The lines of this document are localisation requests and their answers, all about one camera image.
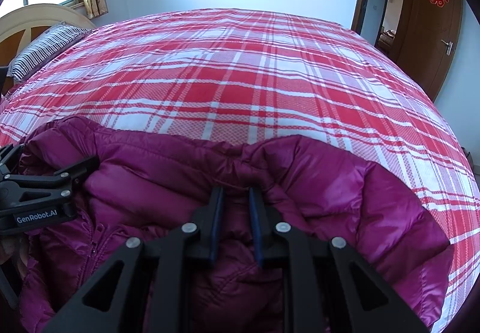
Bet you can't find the magenta down jacket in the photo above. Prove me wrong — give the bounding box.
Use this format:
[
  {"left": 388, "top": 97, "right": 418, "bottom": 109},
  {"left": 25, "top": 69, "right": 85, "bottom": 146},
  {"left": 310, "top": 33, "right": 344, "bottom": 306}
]
[{"left": 19, "top": 117, "right": 454, "bottom": 332}]

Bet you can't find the striped pillow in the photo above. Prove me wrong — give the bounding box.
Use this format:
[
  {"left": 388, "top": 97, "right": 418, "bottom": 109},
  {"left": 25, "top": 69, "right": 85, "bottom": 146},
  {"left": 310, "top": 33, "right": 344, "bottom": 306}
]
[{"left": 7, "top": 22, "right": 93, "bottom": 83}]

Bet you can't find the beige wooden headboard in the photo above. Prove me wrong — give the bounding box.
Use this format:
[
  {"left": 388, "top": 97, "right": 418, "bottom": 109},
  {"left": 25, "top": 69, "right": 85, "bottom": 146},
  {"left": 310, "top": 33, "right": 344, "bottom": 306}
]
[{"left": 0, "top": 3, "right": 95, "bottom": 67}]

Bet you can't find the red white plaid bedsheet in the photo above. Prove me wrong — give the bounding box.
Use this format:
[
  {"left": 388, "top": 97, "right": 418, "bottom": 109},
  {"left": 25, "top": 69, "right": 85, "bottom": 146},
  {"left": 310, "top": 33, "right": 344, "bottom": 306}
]
[{"left": 1, "top": 9, "right": 479, "bottom": 332}]

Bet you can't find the brown wooden door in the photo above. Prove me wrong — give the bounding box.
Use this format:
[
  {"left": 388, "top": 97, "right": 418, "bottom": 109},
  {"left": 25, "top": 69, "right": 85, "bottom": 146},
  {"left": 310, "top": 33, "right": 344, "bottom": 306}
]
[{"left": 396, "top": 0, "right": 463, "bottom": 101}]

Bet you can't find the silver door handle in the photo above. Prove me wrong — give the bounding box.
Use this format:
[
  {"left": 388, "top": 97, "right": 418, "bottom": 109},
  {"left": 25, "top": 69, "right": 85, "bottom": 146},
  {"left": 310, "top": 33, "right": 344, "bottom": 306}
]
[{"left": 441, "top": 40, "right": 453, "bottom": 56}]

